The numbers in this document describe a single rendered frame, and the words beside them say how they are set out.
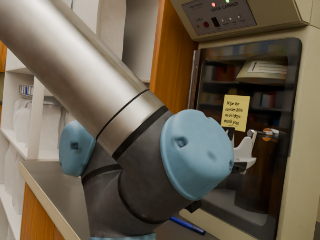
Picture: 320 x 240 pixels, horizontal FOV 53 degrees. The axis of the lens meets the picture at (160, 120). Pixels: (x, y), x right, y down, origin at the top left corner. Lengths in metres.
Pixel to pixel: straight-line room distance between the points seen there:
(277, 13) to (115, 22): 1.39
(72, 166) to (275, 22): 0.46
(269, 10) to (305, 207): 0.39
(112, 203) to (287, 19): 0.46
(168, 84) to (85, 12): 0.99
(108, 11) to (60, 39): 1.63
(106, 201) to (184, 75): 0.60
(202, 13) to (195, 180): 0.55
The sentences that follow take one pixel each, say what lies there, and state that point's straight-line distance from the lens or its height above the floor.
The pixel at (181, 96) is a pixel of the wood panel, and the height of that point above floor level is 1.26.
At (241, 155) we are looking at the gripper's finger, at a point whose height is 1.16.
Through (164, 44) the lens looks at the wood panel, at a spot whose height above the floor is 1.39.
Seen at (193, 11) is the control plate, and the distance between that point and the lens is 0.80.
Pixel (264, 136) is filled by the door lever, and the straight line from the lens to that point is 0.65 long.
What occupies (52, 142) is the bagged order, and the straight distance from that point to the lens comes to 1.82.
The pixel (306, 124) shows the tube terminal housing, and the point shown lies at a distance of 0.67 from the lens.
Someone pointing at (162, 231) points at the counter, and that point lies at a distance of 0.80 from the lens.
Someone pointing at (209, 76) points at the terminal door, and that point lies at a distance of 0.81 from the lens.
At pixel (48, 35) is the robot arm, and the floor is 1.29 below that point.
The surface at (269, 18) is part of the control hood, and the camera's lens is 0.68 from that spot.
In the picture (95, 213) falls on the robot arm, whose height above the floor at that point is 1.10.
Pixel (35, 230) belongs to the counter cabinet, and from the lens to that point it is 1.25.
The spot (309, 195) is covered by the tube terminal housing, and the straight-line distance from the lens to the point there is 0.72.
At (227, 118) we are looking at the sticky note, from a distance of 0.74.
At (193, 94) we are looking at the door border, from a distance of 0.85.
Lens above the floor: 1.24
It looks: 3 degrees down
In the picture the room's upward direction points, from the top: 7 degrees clockwise
